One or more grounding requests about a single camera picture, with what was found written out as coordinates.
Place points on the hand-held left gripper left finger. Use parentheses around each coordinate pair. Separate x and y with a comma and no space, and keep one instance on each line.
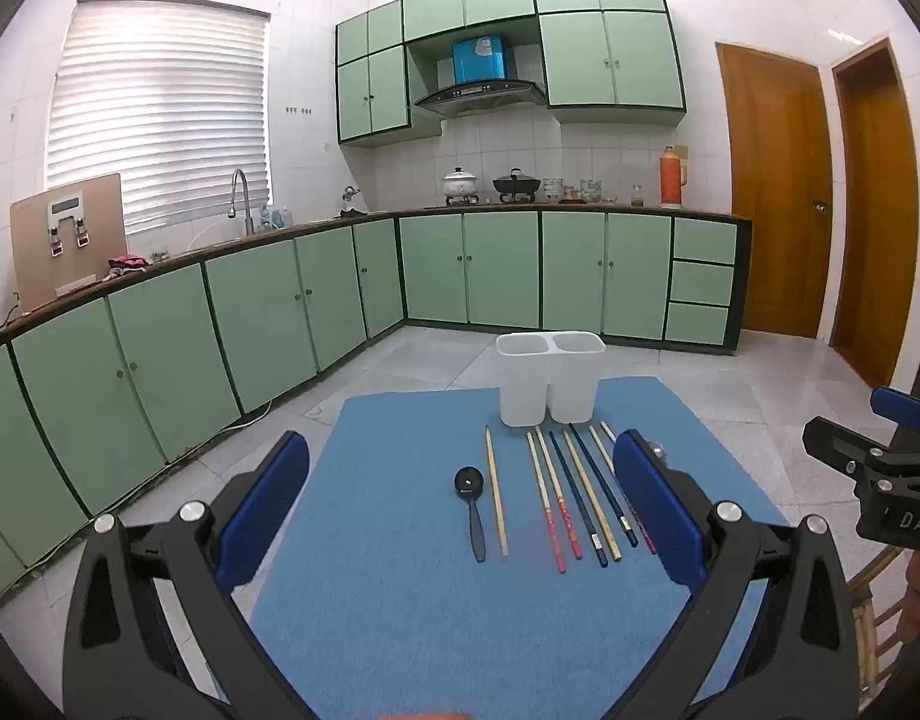
(269,510)

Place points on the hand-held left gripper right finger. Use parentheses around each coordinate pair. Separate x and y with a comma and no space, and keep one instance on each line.
(659,510)

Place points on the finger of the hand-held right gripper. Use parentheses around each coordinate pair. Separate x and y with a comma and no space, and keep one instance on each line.
(842,441)
(910,409)

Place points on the dark blue chopstick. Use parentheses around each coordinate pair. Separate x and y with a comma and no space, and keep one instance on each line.
(578,499)
(605,487)

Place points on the light wooden chopstick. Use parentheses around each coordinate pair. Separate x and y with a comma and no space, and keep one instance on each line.
(593,499)

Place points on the plain bamboo chopstick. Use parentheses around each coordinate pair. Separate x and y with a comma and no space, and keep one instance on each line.
(496,495)

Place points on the white two-compartment utensil holder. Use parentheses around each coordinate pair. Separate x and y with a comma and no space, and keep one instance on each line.
(524,390)

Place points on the black spoon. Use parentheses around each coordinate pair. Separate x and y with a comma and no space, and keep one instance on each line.
(469,481)

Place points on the rattan chair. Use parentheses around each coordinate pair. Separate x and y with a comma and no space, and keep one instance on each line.
(870,637)

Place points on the blue mat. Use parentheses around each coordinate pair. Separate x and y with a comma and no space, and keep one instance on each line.
(400,615)

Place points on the brown wooden door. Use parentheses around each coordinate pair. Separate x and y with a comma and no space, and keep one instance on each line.
(876,240)
(775,187)

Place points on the green base cabinets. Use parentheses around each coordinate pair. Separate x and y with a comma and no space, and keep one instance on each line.
(265,315)

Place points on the red cloth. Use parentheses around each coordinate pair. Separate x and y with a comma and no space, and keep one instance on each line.
(126,264)

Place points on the metal kitchen faucet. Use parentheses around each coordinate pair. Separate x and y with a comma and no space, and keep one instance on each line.
(248,202)

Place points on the orange thermos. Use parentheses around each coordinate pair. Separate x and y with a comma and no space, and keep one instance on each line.
(671,180)

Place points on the small glass jar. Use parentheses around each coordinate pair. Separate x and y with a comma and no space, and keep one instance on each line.
(638,196)

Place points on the patterned mug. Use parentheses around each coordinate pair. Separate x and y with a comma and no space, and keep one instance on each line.
(591,190)

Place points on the brown cardboard box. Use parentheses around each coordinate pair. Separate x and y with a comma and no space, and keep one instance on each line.
(33,255)

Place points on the black wok with lid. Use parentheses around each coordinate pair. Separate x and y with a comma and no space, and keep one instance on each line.
(516,184)

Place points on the gas stove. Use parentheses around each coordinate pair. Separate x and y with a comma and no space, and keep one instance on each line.
(460,202)

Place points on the white pot with lid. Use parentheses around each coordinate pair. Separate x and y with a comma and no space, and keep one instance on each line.
(460,184)

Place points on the white window blind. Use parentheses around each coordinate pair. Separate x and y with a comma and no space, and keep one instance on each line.
(160,112)

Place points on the range hood with blue chimney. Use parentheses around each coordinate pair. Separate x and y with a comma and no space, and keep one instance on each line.
(479,94)

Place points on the row of wall hooks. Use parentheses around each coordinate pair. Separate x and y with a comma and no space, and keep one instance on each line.
(295,111)

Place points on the green wall cabinets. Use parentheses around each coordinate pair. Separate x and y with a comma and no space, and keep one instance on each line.
(640,60)

